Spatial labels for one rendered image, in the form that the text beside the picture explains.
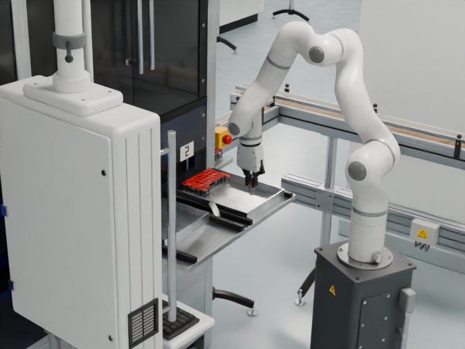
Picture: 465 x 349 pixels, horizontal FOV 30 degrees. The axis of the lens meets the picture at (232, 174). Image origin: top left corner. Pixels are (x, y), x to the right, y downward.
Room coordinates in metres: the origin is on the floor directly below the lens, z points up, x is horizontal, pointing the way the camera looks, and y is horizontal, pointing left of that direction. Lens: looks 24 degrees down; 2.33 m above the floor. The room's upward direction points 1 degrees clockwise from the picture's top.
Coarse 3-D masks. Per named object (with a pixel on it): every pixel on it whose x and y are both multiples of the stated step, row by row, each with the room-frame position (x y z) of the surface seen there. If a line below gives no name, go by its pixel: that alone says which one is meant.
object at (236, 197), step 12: (216, 168) 3.21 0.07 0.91; (240, 180) 3.14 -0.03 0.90; (180, 192) 2.99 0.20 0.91; (216, 192) 3.06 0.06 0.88; (228, 192) 3.06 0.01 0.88; (240, 192) 3.06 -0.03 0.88; (264, 192) 3.07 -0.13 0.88; (276, 192) 3.05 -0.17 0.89; (216, 204) 2.89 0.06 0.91; (228, 204) 2.95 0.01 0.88; (240, 204) 2.95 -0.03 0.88; (252, 204) 2.96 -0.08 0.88; (264, 204) 2.91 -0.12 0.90; (252, 216) 2.84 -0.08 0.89
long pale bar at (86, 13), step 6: (84, 0) 2.59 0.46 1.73; (84, 6) 2.59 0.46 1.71; (84, 12) 2.59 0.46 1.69; (90, 12) 2.60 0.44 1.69; (84, 18) 2.59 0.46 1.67; (90, 18) 2.60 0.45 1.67; (84, 24) 2.59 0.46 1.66; (90, 24) 2.60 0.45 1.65; (84, 30) 2.59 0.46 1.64; (90, 30) 2.60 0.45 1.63; (90, 36) 2.60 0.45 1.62; (90, 42) 2.60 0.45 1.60; (84, 48) 2.60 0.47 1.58; (90, 48) 2.60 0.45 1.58; (84, 54) 2.60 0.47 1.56; (90, 54) 2.60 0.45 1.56; (84, 60) 2.60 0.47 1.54; (90, 60) 2.60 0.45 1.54; (90, 66) 2.60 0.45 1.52; (90, 72) 2.59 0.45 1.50
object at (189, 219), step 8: (176, 208) 2.89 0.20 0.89; (184, 208) 2.87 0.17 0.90; (192, 208) 2.85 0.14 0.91; (176, 216) 2.84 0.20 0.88; (184, 216) 2.84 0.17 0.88; (192, 216) 2.84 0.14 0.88; (200, 216) 2.83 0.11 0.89; (208, 216) 2.81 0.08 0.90; (176, 224) 2.78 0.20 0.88; (184, 224) 2.78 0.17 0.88; (192, 224) 2.73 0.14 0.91; (200, 224) 2.77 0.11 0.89; (176, 232) 2.66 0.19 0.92; (184, 232) 2.69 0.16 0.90; (176, 240) 2.65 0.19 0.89
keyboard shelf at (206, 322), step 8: (176, 304) 2.37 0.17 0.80; (184, 304) 2.38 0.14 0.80; (192, 312) 2.33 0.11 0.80; (200, 312) 2.33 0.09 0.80; (200, 320) 2.29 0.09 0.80; (208, 320) 2.29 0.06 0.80; (192, 328) 2.24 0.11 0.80; (200, 328) 2.24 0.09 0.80; (176, 336) 2.20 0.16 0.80; (184, 336) 2.20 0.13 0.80; (192, 336) 2.21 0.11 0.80; (168, 344) 2.16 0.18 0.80; (176, 344) 2.16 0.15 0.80
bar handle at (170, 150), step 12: (168, 132) 2.16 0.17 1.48; (168, 144) 2.16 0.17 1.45; (168, 156) 2.16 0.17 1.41; (168, 168) 2.16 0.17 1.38; (168, 180) 2.16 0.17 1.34; (168, 192) 2.16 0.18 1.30; (168, 204) 2.16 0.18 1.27; (168, 216) 2.16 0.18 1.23; (168, 228) 2.16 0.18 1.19; (168, 240) 2.16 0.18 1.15; (168, 252) 2.16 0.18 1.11; (168, 264) 2.16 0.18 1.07; (168, 276) 2.16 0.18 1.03; (168, 288) 2.16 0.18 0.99; (168, 300) 2.16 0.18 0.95; (168, 312) 2.16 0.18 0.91
